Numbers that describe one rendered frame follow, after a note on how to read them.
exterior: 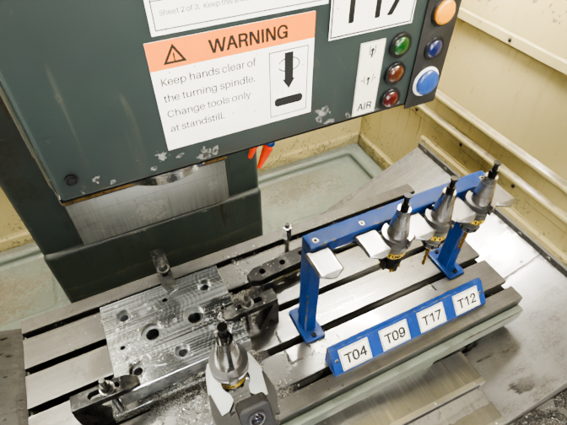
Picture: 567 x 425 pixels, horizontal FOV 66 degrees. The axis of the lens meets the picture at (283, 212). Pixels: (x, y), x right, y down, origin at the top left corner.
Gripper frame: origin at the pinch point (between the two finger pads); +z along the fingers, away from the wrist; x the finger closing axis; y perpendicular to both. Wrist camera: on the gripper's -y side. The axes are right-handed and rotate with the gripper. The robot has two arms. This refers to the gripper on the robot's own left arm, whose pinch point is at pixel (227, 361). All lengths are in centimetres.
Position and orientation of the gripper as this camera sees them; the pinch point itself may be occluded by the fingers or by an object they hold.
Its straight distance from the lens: 77.5
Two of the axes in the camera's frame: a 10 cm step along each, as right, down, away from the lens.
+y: -0.1, 6.9, 7.2
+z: -4.3, -6.6, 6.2
